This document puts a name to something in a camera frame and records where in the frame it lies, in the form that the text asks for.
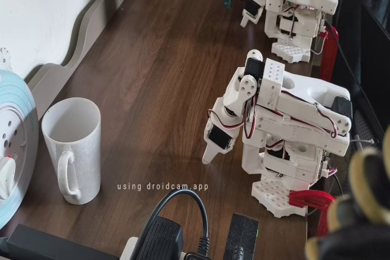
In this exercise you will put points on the white leader handle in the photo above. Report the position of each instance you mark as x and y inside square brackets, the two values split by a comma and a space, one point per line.
[251, 13]

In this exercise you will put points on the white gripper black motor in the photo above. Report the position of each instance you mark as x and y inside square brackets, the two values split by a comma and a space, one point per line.
[217, 139]

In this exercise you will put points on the red clamp under follower arm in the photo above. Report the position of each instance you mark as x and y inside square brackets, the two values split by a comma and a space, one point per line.
[310, 199]

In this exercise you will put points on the red clamp under leader arm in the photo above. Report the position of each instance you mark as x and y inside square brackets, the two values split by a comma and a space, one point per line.
[330, 50]

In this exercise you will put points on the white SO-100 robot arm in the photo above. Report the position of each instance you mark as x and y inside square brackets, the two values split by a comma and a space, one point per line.
[304, 117]

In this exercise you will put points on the black box with green LED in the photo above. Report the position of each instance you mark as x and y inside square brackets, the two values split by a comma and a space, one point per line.
[242, 235]

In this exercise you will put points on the black power adapter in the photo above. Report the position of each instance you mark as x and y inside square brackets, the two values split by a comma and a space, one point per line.
[158, 238]

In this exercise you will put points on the white power strip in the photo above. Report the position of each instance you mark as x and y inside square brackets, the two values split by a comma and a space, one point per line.
[129, 248]

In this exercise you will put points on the tall white ceramic mug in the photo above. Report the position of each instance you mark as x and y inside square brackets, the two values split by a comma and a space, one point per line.
[79, 156]

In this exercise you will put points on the grey wavy wooden board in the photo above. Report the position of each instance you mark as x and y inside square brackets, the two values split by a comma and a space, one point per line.
[91, 19]

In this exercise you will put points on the blurred yellow black object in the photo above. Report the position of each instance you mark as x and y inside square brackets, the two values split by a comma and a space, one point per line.
[365, 199]

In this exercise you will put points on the long black bar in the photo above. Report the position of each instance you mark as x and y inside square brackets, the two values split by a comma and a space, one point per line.
[45, 244]

